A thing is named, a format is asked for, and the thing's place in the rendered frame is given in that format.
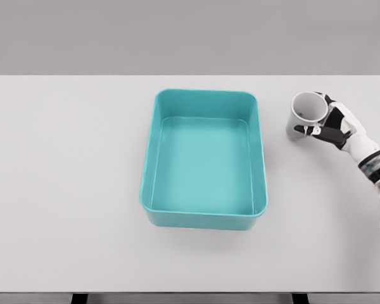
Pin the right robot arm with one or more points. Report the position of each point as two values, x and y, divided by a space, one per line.
375 158

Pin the white paper cup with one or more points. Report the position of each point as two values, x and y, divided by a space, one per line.
307 106

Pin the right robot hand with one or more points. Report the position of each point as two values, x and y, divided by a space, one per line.
343 123

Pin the teal plastic basket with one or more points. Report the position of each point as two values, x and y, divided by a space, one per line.
202 164

